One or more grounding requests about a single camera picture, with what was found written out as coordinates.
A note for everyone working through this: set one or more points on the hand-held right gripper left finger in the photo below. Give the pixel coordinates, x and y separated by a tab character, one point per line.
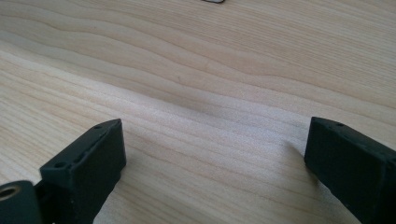
87	168

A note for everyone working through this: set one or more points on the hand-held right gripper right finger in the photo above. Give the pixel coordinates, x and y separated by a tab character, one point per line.
351	161

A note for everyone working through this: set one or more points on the small dark flat object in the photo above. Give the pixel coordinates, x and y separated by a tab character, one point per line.
214	1

